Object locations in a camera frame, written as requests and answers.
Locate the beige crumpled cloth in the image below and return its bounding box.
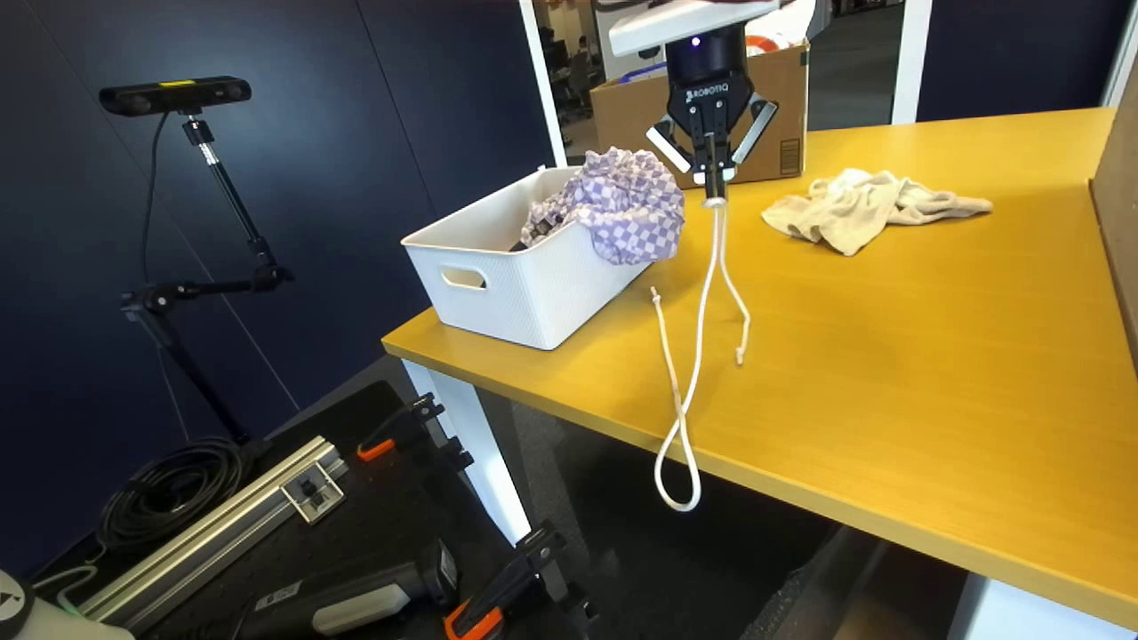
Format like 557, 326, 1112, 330
762, 166, 992, 257

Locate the purple white checkered cloth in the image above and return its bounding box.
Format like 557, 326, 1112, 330
513, 145, 684, 267

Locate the black stereo camera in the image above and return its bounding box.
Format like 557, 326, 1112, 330
100, 74, 251, 117

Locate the silver aluminium extrusion bar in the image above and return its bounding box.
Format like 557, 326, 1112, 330
78, 437, 348, 632

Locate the white braided rope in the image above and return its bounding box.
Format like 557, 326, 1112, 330
646, 189, 755, 516

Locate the brown cardboard box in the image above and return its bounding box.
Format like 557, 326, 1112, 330
591, 29, 808, 183

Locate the orange black clamp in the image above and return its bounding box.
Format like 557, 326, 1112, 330
441, 526, 568, 640
354, 396, 441, 466

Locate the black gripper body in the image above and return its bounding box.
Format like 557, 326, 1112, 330
665, 32, 755, 145

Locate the white plastic basket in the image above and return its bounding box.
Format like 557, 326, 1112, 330
402, 166, 639, 350

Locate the black coiled cable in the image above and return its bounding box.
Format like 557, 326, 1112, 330
97, 437, 256, 563

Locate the black grey power tool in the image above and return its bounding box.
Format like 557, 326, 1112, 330
231, 544, 459, 640

